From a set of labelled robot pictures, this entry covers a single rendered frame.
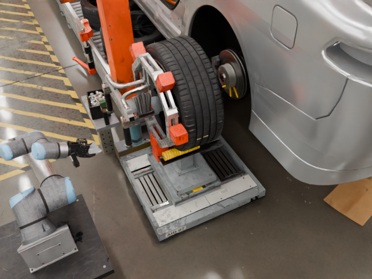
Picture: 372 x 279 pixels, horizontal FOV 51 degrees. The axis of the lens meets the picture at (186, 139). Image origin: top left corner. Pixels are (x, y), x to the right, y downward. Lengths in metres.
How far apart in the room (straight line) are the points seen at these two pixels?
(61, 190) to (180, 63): 0.96
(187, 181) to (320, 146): 1.14
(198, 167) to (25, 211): 1.17
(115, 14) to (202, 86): 0.76
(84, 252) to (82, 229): 0.16
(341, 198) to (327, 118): 1.39
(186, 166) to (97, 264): 0.91
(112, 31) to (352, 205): 2.01
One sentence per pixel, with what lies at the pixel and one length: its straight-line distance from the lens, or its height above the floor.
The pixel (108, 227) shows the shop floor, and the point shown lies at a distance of 2.81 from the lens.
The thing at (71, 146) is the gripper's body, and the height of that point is 0.81.
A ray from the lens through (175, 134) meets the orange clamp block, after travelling 2.05.
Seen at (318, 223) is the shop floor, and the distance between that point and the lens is 2.86.
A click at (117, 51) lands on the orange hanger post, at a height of 0.97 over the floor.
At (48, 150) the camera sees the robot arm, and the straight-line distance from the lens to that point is 2.14.
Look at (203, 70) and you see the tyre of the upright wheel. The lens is 2.09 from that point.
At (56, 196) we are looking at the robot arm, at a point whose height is 0.59.
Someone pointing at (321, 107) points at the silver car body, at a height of 1.25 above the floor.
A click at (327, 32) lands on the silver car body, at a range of 1.57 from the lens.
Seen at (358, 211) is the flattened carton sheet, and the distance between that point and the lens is 3.01.
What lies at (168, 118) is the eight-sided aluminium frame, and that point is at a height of 0.94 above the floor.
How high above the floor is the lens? 2.28
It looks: 44 degrees down
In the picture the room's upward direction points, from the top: 2 degrees counter-clockwise
